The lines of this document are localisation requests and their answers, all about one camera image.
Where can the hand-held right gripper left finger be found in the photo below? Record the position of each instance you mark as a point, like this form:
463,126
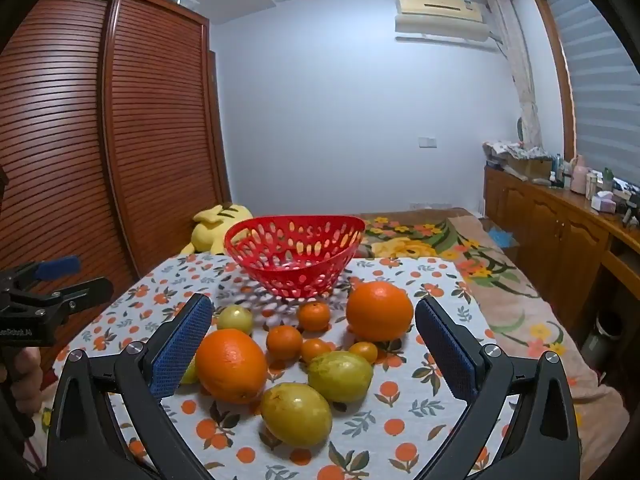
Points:
180,350

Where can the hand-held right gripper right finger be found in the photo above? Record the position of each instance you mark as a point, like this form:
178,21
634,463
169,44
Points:
450,355

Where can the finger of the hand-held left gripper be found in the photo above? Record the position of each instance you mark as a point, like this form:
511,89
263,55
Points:
60,266
85,290

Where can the large orange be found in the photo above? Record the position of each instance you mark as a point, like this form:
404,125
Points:
231,365
380,310

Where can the yellow-green guava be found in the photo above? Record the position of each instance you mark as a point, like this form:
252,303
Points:
191,375
340,377
235,319
296,415

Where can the red perforated plastic basket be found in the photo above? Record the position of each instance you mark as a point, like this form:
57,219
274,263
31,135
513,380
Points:
235,247

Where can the person's left hand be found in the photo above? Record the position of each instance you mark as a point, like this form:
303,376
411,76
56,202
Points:
25,385

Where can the orange-print tablecloth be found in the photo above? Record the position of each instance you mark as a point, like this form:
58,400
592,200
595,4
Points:
400,410

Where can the small mandarin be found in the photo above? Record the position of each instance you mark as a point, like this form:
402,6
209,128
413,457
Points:
314,315
316,350
284,342
363,351

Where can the floral blanket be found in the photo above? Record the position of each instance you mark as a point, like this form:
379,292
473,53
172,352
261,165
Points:
500,280

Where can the yellow plush toy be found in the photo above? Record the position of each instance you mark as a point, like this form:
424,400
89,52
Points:
210,235

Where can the blue cloth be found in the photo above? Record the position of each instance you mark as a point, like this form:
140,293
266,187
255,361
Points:
502,238

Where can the grey metal flask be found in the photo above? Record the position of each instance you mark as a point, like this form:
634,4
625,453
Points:
600,345

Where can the wooden slatted wardrobe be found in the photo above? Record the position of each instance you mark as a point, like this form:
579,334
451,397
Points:
150,135

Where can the wooden side cabinet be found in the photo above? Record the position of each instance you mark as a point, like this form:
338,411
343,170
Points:
550,225

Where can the row of toiletry bottles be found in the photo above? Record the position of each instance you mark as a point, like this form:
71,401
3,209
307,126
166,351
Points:
580,177

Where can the pale patterned curtain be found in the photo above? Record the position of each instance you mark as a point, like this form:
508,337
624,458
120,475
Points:
525,85

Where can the clear plastic box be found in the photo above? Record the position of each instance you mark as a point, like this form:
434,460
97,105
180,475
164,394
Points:
182,0

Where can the striped window blind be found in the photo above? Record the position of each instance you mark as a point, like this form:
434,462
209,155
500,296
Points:
600,85

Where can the white air conditioner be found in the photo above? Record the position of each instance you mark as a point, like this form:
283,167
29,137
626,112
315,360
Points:
440,20

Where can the white wall outlet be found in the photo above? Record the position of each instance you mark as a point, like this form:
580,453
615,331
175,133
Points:
430,205

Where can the white wall switch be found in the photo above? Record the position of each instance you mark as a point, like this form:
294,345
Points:
427,142

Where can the wooden window frame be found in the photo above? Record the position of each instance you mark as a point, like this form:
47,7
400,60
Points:
556,60

